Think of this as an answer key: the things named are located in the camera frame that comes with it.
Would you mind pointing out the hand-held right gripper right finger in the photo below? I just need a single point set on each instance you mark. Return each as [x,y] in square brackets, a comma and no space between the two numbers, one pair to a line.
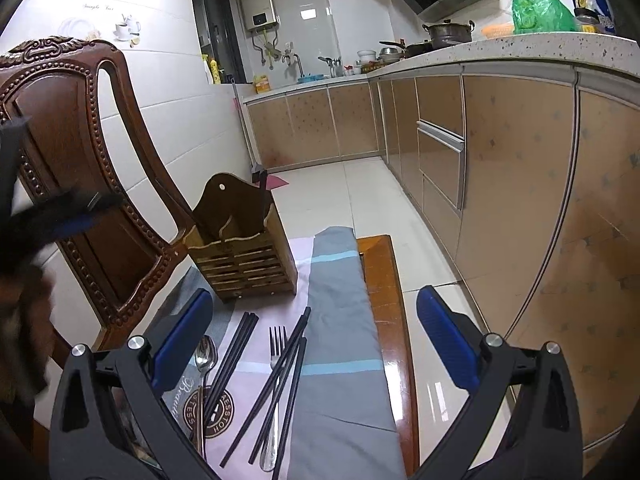
[445,340]

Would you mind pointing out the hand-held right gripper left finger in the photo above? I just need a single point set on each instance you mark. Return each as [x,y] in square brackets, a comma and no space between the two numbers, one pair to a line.
[185,340]

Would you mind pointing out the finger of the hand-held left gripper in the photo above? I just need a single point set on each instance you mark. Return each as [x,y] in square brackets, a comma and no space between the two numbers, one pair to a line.
[75,215]
[12,160]

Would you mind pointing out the metal fork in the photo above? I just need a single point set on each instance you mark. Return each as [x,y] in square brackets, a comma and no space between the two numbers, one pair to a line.
[277,355]

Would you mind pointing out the wooden slatted utensil holder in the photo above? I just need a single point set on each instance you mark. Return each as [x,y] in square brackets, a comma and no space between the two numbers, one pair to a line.
[240,260]

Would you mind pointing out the metal spoon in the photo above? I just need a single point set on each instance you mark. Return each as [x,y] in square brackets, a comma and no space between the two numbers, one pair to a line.
[206,355]

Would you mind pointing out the carved wooden chair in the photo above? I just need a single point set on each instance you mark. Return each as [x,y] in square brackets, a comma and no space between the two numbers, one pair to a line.
[65,110]

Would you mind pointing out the pink printed cloth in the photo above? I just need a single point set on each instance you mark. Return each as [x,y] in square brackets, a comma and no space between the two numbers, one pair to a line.
[255,360]

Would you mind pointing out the grey striped cloth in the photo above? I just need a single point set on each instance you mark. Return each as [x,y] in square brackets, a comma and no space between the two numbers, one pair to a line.
[340,310]

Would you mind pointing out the pink floor mat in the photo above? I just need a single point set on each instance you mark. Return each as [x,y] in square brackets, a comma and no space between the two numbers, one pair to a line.
[279,181]

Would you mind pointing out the kitchen cabinets with counter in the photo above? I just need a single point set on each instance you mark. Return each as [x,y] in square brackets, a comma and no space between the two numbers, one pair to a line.
[520,160]

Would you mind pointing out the yellow bottle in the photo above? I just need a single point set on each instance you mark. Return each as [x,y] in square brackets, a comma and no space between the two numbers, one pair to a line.
[214,71]

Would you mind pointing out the yellow box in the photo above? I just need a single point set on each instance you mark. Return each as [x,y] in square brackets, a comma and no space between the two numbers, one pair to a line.
[261,85]

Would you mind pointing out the dark glass door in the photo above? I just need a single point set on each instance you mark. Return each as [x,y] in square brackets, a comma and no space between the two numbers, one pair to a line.
[220,25]

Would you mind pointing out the metal faucet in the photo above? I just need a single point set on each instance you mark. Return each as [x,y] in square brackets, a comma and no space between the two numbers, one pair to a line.
[299,62]

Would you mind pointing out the blue basin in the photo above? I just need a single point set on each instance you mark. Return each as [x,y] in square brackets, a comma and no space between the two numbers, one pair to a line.
[310,79]

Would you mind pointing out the metal bowl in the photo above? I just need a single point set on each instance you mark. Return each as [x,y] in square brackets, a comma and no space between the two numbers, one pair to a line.
[389,55]

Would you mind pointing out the black wok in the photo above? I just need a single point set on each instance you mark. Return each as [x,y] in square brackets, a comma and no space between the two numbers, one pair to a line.
[415,50]

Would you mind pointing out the countertop utensil cup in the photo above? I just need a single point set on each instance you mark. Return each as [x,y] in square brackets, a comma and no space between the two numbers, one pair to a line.
[332,67]

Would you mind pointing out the white bowl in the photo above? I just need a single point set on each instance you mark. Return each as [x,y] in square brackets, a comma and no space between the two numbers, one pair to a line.
[366,55]

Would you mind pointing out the dark cooking pot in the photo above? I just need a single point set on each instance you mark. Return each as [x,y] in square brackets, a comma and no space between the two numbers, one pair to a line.
[447,35]

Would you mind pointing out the orange basket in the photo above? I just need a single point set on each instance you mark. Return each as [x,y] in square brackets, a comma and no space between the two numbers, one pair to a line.
[497,31]

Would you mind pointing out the green plastic bag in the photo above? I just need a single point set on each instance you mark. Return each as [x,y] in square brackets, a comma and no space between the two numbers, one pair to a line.
[542,12]

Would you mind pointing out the dark lidded jar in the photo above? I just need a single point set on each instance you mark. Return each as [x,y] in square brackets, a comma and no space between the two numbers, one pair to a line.
[586,21]

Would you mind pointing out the wall water heater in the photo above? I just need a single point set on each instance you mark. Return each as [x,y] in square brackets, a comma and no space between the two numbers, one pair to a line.
[257,5]

